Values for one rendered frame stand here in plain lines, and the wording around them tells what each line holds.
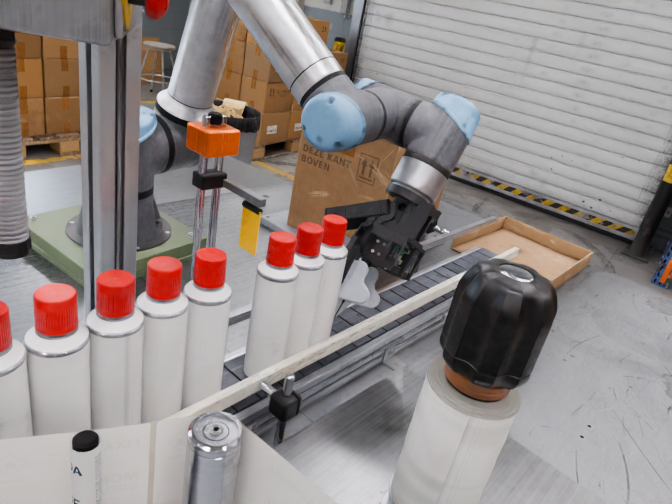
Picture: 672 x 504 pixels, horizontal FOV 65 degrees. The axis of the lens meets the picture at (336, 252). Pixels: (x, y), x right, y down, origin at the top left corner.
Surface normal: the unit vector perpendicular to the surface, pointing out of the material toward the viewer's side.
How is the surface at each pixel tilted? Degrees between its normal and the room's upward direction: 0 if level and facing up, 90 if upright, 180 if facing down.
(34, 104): 88
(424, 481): 93
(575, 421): 0
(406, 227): 60
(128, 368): 90
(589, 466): 0
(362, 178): 90
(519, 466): 0
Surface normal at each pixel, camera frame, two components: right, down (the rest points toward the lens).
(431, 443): -0.75, 0.18
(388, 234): -0.48, -0.26
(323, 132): -0.51, 0.30
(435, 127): -0.30, -0.16
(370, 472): 0.18, -0.88
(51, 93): 0.80, 0.40
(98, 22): 0.22, 0.46
